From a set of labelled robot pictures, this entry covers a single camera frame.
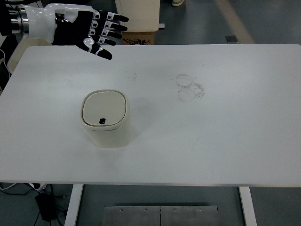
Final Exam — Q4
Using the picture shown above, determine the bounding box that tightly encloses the black white robotic hand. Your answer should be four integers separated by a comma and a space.
24, 3, 129, 60

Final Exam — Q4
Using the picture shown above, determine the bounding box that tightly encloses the cream desktop trash can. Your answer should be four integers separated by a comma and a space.
81, 89, 132, 148

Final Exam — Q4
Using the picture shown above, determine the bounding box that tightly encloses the white black robot forearm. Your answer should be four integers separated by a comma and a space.
0, 1, 29, 36

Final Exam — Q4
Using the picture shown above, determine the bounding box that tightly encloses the brown cardboard box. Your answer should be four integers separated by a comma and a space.
122, 32, 155, 45

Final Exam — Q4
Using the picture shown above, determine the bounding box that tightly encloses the cream plastic storage bin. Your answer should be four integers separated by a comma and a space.
8, 39, 51, 74

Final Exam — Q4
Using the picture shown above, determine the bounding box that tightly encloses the white table column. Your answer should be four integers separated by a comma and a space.
115, 0, 160, 32

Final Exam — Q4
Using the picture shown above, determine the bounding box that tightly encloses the white sneaker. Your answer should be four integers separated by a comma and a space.
171, 0, 185, 7

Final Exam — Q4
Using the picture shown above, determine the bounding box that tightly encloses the grey floor socket cover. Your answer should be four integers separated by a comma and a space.
225, 35, 239, 44

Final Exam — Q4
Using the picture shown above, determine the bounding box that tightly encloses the white power strip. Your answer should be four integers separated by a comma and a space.
28, 183, 47, 191

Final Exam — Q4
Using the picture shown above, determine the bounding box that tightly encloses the white left table leg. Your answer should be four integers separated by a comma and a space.
64, 184, 84, 226

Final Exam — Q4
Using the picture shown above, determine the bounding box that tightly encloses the white table leg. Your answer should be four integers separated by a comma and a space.
239, 186, 257, 226
64, 184, 84, 226

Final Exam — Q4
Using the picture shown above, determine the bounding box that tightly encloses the black power adapter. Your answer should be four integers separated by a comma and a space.
35, 193, 56, 222

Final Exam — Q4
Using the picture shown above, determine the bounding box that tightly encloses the metal floor plate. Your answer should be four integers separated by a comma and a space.
102, 206, 221, 226

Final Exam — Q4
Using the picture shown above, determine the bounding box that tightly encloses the white right table leg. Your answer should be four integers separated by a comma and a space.
239, 186, 257, 226

